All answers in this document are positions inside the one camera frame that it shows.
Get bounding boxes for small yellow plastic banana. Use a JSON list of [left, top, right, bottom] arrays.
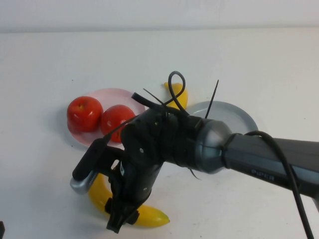
[[163, 82, 188, 110]]

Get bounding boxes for pink round plate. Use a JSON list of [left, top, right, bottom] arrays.
[[67, 88, 147, 150]]

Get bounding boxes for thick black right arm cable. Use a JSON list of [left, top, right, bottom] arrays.
[[244, 130, 315, 239]]

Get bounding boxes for large yellow plastic banana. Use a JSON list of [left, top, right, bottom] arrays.
[[88, 173, 170, 228]]

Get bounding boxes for thin black cable loop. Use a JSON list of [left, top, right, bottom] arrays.
[[102, 71, 190, 141]]

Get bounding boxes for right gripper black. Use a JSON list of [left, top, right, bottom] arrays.
[[106, 159, 163, 234]]

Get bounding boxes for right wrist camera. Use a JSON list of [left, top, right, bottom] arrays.
[[70, 138, 112, 196]]

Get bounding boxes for grey round plate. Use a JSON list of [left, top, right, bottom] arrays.
[[185, 101, 259, 133]]

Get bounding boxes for black zip tie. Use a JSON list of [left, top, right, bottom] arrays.
[[205, 79, 220, 118]]

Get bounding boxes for red plastic apple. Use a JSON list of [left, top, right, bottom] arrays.
[[100, 105, 137, 143], [66, 96, 104, 132]]

